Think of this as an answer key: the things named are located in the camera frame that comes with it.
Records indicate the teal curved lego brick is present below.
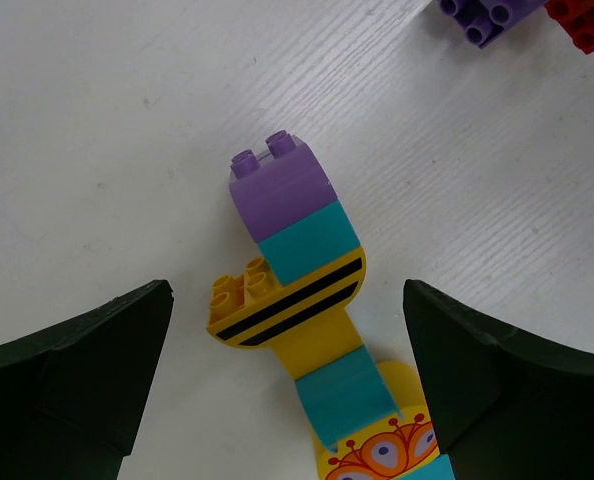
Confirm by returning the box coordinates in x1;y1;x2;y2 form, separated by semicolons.
295;346;399;452

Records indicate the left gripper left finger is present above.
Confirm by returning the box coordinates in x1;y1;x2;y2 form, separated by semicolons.
0;280;173;479

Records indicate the purple lego brick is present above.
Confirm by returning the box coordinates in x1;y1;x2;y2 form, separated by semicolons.
228;130;337;243

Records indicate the teal square lego brick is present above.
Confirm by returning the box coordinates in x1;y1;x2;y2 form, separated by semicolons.
258;201;361;286

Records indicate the yellow orange patterned lego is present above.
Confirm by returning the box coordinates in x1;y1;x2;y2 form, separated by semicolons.
313;361;440;480

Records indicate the yellow black striped lego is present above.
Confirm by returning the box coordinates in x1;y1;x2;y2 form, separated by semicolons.
206;247;367;380

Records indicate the purple flower lego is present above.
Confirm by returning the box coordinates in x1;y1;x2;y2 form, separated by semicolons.
437;0;546;49

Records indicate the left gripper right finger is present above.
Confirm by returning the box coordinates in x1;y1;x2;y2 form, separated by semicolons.
403;280;594;479

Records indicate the red arch lego brick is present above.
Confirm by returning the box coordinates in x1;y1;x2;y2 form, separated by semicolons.
545;0;594;55

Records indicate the teal bottom lego brick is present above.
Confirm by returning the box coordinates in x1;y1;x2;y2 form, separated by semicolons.
411;455;455;480

